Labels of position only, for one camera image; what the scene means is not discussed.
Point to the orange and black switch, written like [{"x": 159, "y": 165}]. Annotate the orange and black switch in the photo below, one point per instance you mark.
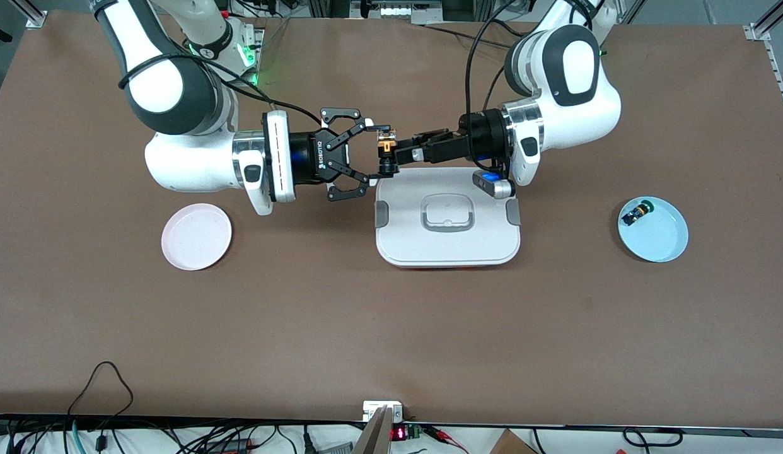
[{"x": 385, "y": 147}]

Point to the small black green part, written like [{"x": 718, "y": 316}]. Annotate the small black green part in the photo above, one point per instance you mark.
[{"x": 632, "y": 216}]

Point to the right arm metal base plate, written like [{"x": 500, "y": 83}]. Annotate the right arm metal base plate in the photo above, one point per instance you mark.
[{"x": 261, "y": 34}]

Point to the module with red digits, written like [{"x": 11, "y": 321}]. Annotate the module with red digits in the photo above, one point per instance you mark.
[{"x": 398, "y": 433}]

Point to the red clip leads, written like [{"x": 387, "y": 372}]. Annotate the red clip leads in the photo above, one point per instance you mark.
[{"x": 442, "y": 432}]

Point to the pink round plate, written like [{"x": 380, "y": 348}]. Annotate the pink round plate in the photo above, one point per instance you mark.
[{"x": 196, "y": 236}]

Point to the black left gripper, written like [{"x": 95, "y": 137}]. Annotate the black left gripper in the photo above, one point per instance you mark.
[{"x": 478, "y": 142}]

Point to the brown cardboard box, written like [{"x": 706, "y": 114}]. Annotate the brown cardboard box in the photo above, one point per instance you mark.
[{"x": 511, "y": 444}]

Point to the grey aluminium profile bar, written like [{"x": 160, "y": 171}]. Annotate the grey aluminium profile bar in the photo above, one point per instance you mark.
[{"x": 376, "y": 438}]

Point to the white box with grey clips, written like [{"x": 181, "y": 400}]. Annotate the white box with grey clips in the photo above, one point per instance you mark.
[{"x": 448, "y": 246}]

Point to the light blue round plate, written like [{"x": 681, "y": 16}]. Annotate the light blue round plate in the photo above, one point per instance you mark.
[{"x": 659, "y": 239}]

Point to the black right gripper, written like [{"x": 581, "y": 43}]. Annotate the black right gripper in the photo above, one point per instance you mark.
[{"x": 306, "y": 165}]

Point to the silver aluminium frame rail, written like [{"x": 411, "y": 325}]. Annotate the silver aluminium frame rail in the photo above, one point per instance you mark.
[{"x": 760, "y": 31}]

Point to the silver aluminium frame corner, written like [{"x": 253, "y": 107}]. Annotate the silver aluminium frame corner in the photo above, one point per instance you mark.
[{"x": 33, "y": 17}]

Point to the silver device with lights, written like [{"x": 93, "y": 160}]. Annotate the silver device with lights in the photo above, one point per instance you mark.
[{"x": 398, "y": 11}]

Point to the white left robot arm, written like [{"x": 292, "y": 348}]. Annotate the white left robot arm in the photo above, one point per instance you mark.
[{"x": 580, "y": 69}]

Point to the black power adapter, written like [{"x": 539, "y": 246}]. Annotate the black power adapter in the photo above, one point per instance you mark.
[{"x": 231, "y": 445}]

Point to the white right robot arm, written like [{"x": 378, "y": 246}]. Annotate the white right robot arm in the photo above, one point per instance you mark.
[{"x": 190, "y": 170}]

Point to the white mounting bracket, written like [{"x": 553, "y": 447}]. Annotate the white mounting bracket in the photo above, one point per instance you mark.
[{"x": 369, "y": 410}]

